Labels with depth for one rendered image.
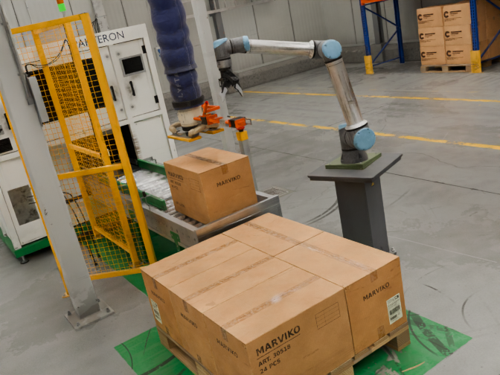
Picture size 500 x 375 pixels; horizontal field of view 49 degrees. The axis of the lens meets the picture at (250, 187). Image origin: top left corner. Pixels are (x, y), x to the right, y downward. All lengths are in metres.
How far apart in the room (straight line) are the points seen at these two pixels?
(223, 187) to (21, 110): 1.42
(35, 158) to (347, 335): 2.34
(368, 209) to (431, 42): 7.94
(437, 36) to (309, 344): 9.24
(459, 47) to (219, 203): 8.03
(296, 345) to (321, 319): 0.18
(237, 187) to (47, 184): 1.30
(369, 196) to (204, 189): 1.13
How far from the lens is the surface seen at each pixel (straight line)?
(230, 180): 3.83
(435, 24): 11.46
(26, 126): 3.95
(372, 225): 3.96
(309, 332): 2.74
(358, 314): 2.93
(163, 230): 4.26
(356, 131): 3.64
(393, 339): 3.24
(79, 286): 4.26
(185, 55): 3.84
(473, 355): 3.23
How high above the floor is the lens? 1.93
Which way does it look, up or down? 18 degrees down
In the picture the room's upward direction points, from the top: 12 degrees counter-clockwise
